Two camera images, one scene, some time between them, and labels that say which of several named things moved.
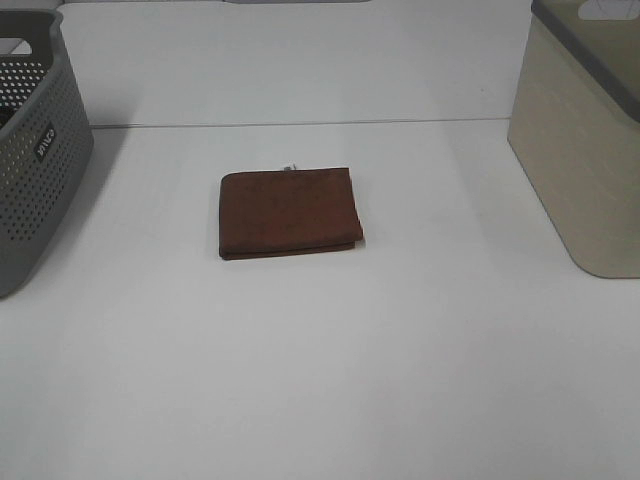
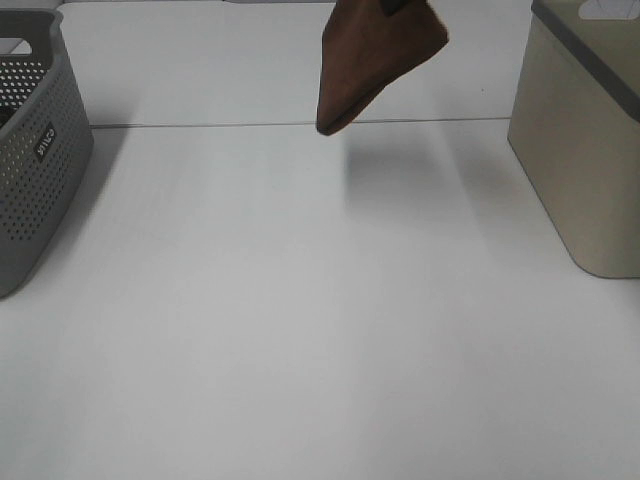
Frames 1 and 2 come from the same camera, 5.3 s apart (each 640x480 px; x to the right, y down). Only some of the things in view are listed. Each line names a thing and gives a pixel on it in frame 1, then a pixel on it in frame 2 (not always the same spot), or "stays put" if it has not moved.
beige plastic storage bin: (574, 127) stays put
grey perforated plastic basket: (46, 140) stays put
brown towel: (286, 212) → (364, 47)
